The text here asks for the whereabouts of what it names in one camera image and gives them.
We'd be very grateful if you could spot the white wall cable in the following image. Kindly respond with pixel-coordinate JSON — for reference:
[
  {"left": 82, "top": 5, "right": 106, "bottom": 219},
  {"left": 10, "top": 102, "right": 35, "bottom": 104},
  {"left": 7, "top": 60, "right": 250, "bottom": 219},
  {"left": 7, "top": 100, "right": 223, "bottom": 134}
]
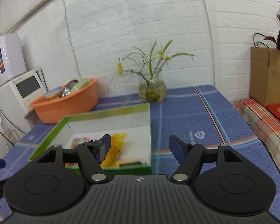
[{"left": 61, "top": 0, "right": 83, "bottom": 80}]

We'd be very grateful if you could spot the white machine with screen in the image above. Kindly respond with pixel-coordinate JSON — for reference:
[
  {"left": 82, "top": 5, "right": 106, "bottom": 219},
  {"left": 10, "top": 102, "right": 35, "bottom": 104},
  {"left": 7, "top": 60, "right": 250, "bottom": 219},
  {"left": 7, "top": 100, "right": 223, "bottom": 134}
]
[{"left": 0, "top": 68, "right": 48, "bottom": 136}]

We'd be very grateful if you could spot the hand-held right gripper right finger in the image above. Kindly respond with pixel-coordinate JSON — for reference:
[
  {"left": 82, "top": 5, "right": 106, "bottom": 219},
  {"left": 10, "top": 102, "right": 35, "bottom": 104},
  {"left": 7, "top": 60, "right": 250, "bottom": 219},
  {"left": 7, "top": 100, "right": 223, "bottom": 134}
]
[{"left": 168, "top": 135, "right": 244, "bottom": 184}]

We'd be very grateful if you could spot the blue patterned tablecloth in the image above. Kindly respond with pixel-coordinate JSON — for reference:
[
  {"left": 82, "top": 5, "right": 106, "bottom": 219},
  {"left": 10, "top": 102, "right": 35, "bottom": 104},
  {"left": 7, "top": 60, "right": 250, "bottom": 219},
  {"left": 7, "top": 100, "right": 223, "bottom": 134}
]
[{"left": 0, "top": 85, "right": 280, "bottom": 224}]

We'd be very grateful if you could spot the metal bowl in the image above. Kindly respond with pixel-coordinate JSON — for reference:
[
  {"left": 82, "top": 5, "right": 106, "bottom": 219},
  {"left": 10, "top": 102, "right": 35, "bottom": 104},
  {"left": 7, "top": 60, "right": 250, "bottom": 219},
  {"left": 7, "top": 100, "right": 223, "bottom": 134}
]
[{"left": 61, "top": 80, "right": 79, "bottom": 98}]

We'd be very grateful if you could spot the orange plastic basin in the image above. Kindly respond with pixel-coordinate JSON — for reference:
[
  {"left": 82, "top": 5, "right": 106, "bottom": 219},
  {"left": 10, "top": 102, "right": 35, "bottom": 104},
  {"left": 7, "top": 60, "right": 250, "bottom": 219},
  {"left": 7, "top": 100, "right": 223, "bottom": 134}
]
[{"left": 29, "top": 78, "right": 99, "bottom": 125}]

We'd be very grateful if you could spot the clear glass jar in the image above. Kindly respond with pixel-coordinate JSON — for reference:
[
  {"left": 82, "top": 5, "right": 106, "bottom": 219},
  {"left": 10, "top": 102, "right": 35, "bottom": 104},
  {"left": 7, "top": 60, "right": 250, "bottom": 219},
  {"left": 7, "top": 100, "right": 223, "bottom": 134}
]
[{"left": 0, "top": 121, "right": 21, "bottom": 150}]

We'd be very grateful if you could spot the white water purifier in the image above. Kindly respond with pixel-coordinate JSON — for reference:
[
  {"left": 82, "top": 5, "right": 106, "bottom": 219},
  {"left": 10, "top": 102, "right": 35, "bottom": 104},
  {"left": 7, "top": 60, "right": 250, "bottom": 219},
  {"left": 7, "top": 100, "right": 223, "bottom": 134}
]
[{"left": 0, "top": 33, "right": 27, "bottom": 84}]

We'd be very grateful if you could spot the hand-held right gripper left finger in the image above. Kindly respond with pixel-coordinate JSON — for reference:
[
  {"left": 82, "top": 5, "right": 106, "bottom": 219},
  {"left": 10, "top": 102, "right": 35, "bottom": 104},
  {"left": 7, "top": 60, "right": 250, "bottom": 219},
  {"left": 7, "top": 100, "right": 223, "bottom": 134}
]
[{"left": 37, "top": 134, "right": 112, "bottom": 184}]

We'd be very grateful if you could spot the flat colourful book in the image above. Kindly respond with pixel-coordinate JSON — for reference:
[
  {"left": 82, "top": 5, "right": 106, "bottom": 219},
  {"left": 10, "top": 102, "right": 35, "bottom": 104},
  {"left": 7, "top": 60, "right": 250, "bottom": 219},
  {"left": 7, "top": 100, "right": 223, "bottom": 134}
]
[{"left": 43, "top": 86, "right": 63, "bottom": 102}]

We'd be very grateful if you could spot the orange plaid cloth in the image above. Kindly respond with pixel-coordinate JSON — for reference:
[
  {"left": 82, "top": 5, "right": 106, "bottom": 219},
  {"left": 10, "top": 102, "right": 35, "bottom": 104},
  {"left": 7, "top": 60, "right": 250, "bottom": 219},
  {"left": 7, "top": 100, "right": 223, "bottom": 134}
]
[{"left": 233, "top": 97, "right": 280, "bottom": 181}]

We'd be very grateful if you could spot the pink snack packet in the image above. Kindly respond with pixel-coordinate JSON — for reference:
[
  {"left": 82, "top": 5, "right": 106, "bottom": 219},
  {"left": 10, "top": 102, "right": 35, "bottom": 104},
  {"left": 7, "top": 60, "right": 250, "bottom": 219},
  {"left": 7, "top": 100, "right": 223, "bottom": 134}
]
[{"left": 70, "top": 136, "right": 104, "bottom": 149}]

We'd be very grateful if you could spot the yellow snack packet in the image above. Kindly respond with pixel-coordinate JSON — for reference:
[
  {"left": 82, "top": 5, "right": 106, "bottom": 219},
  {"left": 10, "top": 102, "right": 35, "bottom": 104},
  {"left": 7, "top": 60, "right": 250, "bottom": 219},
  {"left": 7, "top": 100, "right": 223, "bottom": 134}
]
[{"left": 100, "top": 133, "right": 129, "bottom": 168}]

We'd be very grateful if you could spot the glass vase with flowers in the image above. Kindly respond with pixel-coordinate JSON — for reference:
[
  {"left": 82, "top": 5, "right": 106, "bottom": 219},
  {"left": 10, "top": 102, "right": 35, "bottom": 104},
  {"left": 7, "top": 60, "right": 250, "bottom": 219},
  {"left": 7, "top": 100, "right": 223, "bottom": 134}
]
[{"left": 108, "top": 40, "right": 195, "bottom": 91}]

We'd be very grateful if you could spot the green cardboard box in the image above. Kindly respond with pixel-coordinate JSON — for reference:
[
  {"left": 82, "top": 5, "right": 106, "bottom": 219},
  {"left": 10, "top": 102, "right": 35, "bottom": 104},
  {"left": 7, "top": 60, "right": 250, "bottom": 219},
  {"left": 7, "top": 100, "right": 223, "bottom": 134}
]
[{"left": 27, "top": 103, "right": 153, "bottom": 176}]

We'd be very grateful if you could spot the brown paper bag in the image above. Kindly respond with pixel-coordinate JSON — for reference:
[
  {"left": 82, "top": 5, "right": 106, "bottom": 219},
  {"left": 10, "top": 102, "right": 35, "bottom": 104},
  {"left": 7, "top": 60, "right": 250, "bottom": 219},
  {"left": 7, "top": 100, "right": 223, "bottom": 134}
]
[{"left": 250, "top": 33, "right": 280, "bottom": 107}]

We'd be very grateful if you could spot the pale green box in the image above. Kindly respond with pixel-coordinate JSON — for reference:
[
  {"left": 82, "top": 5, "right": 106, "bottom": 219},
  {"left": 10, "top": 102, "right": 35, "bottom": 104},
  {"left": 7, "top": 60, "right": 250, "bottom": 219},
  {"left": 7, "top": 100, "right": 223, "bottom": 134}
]
[{"left": 71, "top": 78, "right": 91, "bottom": 93}]

